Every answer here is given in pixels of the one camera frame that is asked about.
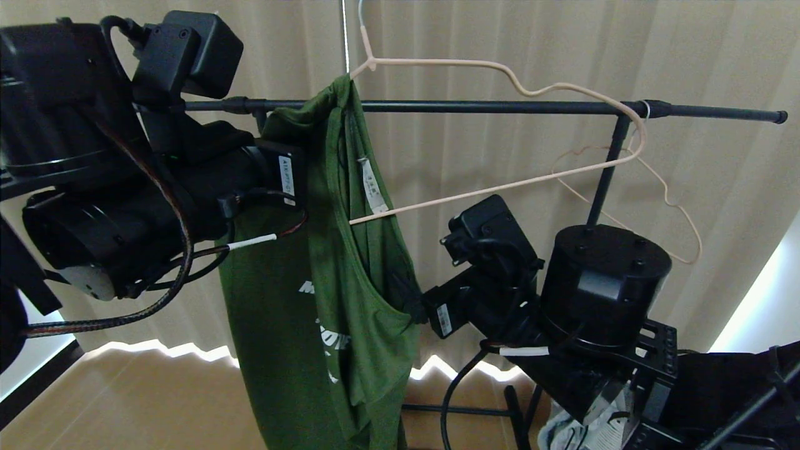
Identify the white laundry basket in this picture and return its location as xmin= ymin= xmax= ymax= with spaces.
xmin=581 ymin=378 xmax=632 ymax=450

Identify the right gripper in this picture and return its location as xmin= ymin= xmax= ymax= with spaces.
xmin=394 ymin=275 xmax=551 ymax=351

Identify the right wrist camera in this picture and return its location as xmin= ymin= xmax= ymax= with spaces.
xmin=439 ymin=194 xmax=546 ymax=294

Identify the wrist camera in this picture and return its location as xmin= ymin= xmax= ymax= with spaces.
xmin=439 ymin=194 xmax=546 ymax=294
xmin=128 ymin=9 xmax=244 ymax=157

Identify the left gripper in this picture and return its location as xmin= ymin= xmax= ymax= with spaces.
xmin=24 ymin=142 xmax=307 ymax=301

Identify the black clothes rack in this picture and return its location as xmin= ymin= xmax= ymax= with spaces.
xmin=184 ymin=97 xmax=789 ymax=450

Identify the green sleeveless shirt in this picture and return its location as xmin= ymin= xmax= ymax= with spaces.
xmin=216 ymin=74 xmax=423 ymax=450

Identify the pink clothes hanger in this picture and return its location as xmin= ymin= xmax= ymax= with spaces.
xmin=551 ymin=100 xmax=703 ymax=264
xmin=348 ymin=0 xmax=649 ymax=224

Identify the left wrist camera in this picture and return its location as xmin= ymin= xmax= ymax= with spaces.
xmin=128 ymin=9 xmax=244 ymax=157

